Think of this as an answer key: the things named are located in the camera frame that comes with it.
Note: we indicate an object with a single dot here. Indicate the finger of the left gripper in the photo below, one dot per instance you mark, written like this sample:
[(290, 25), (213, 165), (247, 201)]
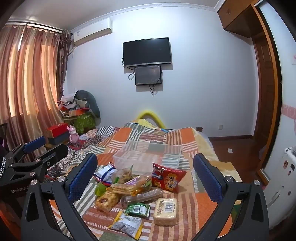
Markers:
[(50, 158), (22, 150)]

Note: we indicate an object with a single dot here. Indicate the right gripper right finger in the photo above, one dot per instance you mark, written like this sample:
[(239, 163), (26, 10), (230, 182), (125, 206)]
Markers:
[(250, 223)]

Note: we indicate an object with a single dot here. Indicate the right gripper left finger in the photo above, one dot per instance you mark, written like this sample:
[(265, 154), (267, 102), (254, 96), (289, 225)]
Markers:
[(38, 221)]

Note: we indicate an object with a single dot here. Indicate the blue white snack bag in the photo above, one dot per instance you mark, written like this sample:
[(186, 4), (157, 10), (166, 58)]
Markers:
[(105, 174)]

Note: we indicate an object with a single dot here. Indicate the beige cake block package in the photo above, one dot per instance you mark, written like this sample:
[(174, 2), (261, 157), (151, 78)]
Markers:
[(166, 212)]

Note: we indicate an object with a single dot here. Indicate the purple label cake package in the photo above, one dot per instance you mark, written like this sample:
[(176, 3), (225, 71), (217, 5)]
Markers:
[(137, 185)]

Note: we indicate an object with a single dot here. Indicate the red snack bag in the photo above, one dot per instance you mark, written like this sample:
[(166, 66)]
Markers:
[(167, 179)]

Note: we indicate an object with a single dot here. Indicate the small green snack packet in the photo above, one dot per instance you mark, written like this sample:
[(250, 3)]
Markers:
[(139, 210)]

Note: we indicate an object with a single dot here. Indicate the clear plastic storage bin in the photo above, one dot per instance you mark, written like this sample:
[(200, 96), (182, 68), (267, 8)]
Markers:
[(141, 155)]

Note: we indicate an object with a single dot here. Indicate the long brown cracker package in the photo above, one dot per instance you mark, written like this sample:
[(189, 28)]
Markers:
[(152, 194)]

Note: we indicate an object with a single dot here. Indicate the clear bag green clip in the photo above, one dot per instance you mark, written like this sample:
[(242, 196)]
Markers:
[(122, 176)]

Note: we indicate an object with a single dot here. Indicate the yellow white snack packet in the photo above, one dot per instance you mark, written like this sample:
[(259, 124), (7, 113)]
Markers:
[(130, 225)]

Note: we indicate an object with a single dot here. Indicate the red shoe box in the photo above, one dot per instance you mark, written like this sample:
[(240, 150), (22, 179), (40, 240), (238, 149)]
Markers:
[(56, 130)]

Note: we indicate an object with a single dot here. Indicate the pink plush toy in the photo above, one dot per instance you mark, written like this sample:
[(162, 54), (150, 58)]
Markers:
[(73, 135)]

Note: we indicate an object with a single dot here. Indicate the white cabinet with stickers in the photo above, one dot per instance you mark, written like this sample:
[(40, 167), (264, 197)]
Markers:
[(280, 168)]

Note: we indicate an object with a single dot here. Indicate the patchwork bed blanket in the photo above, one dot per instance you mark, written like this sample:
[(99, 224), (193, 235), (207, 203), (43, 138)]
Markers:
[(194, 204)]

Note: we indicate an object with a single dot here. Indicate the orange striped curtain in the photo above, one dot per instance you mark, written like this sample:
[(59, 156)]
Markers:
[(28, 82)]

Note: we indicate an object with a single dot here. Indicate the yellow foam tube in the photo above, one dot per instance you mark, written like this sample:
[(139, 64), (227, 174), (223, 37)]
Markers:
[(153, 116)]

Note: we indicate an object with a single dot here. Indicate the dark brown side curtain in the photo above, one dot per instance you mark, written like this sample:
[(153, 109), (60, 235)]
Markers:
[(62, 60)]

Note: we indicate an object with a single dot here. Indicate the white air conditioner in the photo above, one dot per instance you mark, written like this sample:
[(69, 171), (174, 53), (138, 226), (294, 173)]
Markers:
[(93, 31)]

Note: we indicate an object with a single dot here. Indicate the small black wall monitor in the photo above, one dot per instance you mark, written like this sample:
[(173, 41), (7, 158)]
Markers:
[(148, 75)]

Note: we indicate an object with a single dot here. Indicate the black wall television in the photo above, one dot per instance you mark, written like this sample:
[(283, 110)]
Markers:
[(146, 52)]

